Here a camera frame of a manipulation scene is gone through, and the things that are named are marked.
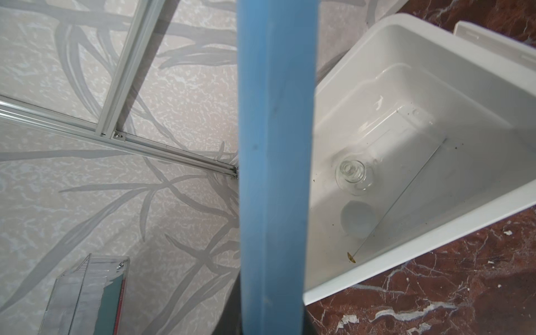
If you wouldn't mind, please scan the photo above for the white plastic storage bin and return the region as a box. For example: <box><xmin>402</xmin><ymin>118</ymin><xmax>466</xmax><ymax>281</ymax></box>
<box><xmin>304</xmin><ymin>14</ymin><xmax>535</xmax><ymax>304</ymax></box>

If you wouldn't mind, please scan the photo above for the glass stirring rod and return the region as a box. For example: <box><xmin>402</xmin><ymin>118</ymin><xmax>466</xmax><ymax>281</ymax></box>
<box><xmin>364</xmin><ymin>137</ymin><xmax>448</xmax><ymax>241</ymax></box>

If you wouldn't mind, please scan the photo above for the clear acrylic wall shelf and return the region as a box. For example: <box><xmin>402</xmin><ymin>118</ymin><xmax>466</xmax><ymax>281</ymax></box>
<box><xmin>39</xmin><ymin>254</ymin><xmax>130</xmax><ymax>334</ymax></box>

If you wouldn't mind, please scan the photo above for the blue plastic bin lid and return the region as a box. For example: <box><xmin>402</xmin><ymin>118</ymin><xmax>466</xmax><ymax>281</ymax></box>
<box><xmin>237</xmin><ymin>1</ymin><xmax>319</xmax><ymax>334</ymax></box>

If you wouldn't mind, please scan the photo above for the aluminium frame rail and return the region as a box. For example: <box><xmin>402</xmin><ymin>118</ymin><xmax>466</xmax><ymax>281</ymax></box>
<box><xmin>1</xmin><ymin>96</ymin><xmax>238</xmax><ymax>177</ymax></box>

